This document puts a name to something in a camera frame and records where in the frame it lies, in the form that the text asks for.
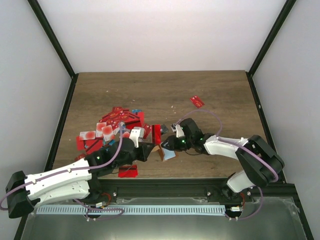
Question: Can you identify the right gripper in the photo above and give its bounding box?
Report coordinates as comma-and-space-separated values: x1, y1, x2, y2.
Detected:
161, 135, 194, 152

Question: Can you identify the black VIP card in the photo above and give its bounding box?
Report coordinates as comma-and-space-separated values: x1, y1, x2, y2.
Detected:
160, 124, 169, 135

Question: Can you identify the brown leather card holder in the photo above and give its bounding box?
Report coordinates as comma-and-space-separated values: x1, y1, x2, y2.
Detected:
151, 145, 178, 162

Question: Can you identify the red card vertical stripe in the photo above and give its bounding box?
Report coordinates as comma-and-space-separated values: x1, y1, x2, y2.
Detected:
152, 124, 161, 145

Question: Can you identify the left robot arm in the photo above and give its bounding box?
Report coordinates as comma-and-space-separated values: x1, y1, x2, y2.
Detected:
0, 137, 155, 219

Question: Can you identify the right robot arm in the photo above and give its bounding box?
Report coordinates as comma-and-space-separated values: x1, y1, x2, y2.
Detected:
161, 118, 285, 202

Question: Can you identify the red card horizontal stripe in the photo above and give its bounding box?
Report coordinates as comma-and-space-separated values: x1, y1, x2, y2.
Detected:
117, 165, 138, 178

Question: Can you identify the white card red circle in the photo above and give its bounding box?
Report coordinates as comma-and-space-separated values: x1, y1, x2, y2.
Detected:
101, 125, 115, 142

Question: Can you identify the lone red VIP card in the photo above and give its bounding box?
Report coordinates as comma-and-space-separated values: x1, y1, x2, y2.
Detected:
190, 95, 205, 109

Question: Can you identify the red VIP card top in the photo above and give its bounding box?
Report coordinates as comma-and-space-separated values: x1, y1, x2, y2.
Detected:
99, 106, 129, 123

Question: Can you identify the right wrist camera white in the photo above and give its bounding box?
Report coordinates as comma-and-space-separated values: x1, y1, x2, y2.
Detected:
170, 123, 185, 138

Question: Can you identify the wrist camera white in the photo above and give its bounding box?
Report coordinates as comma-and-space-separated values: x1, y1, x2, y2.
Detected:
129, 126, 145, 148
170, 123, 185, 138

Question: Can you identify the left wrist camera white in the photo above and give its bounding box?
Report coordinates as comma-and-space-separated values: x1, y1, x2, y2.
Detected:
129, 126, 145, 148

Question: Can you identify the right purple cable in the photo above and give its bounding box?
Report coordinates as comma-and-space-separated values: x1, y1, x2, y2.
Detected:
174, 108, 280, 221

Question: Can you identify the purple cable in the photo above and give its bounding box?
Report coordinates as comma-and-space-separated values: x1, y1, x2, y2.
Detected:
0, 121, 126, 222
174, 108, 280, 221

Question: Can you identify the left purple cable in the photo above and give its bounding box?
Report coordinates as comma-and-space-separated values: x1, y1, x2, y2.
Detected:
0, 121, 126, 222

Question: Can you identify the black frame front beam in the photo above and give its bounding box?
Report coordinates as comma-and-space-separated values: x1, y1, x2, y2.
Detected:
32, 176, 296, 201

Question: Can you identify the light blue slotted rail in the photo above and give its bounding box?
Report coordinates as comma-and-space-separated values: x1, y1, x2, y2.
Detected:
36, 204, 226, 216

